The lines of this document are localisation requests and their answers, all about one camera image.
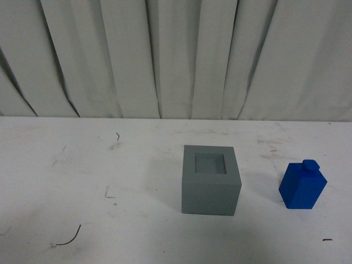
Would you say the blue block part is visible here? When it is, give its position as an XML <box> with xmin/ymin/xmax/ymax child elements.
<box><xmin>279</xmin><ymin>159</ymin><xmax>327</xmax><ymax>209</ymax></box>

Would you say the white curtain backdrop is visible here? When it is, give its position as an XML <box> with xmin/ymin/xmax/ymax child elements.
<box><xmin>1</xmin><ymin>1</ymin><xmax>351</xmax><ymax>122</ymax></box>

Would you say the gray cube base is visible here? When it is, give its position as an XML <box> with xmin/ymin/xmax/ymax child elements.
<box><xmin>181</xmin><ymin>145</ymin><xmax>242</xmax><ymax>216</ymax></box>

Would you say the thin dark wire scrap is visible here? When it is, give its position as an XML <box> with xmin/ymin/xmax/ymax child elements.
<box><xmin>53</xmin><ymin>224</ymin><xmax>82</xmax><ymax>246</ymax></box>

